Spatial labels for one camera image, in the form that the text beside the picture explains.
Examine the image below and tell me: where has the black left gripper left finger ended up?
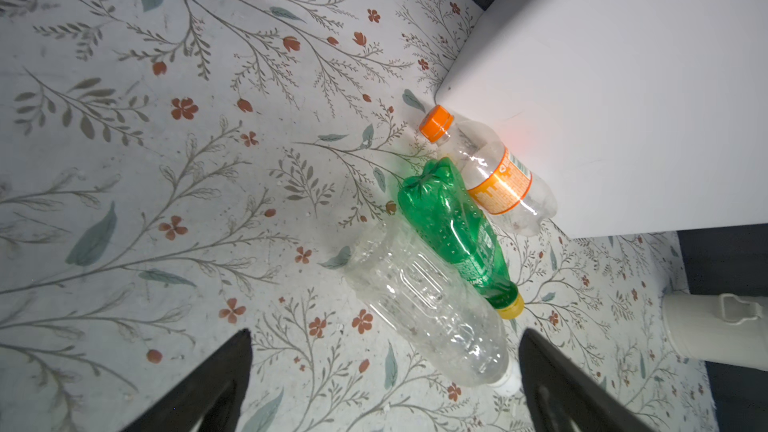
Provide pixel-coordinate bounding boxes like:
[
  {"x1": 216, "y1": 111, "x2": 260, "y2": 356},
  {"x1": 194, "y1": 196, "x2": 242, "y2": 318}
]
[{"x1": 125, "y1": 329, "x2": 253, "y2": 432}]

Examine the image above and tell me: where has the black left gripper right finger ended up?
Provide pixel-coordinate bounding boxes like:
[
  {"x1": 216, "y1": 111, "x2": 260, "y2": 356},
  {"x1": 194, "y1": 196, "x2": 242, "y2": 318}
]
[{"x1": 519, "y1": 328, "x2": 650, "y2": 432}]

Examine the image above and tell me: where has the large clear bottle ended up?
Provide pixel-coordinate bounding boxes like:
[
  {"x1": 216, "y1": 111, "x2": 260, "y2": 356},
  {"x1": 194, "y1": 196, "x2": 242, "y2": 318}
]
[{"x1": 343, "y1": 216, "x2": 522, "y2": 396}]

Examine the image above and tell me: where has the orange label orange cap bottle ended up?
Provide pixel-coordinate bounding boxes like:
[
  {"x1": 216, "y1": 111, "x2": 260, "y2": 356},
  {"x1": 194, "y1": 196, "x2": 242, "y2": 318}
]
[{"x1": 419, "y1": 105, "x2": 558, "y2": 237}]

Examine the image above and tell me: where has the green soda bottle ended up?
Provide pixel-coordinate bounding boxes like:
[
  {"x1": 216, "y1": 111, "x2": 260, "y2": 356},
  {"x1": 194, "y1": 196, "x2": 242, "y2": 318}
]
[{"x1": 397, "y1": 157, "x2": 524, "y2": 320}]

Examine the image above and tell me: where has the white trash bin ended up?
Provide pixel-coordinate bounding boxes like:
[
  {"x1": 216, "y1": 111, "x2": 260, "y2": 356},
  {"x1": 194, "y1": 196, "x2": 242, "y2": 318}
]
[{"x1": 436, "y1": 0, "x2": 767, "y2": 238}]

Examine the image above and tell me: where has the white pencil cup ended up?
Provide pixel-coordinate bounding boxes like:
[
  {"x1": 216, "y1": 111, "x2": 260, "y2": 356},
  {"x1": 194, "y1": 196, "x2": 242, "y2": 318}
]
[{"x1": 662, "y1": 293, "x2": 767, "y2": 371}]

